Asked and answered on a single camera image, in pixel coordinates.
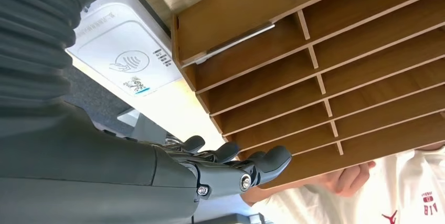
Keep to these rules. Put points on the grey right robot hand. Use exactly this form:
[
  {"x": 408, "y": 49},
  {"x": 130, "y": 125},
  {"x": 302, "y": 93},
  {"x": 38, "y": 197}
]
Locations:
[{"x": 87, "y": 173}]

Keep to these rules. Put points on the person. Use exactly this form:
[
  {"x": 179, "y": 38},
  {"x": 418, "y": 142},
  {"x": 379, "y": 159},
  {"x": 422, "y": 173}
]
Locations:
[{"x": 399, "y": 187}]

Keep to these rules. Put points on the grey card reader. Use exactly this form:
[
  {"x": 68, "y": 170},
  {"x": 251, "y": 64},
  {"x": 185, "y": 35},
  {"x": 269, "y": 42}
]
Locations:
[{"x": 114, "y": 41}]

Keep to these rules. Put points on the room key card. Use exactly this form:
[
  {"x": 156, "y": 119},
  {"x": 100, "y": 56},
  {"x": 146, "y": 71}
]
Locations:
[{"x": 240, "y": 39}]

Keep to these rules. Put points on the wooden card organizer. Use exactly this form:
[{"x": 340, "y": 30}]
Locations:
[{"x": 243, "y": 3}]

